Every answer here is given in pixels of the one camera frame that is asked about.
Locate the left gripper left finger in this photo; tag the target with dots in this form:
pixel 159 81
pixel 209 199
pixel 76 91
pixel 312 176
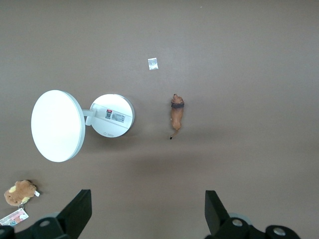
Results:
pixel 79 209

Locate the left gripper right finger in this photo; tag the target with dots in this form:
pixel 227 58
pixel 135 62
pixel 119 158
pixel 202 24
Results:
pixel 214 211

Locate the white round desk lamp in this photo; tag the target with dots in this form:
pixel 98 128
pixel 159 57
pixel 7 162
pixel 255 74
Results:
pixel 57 124

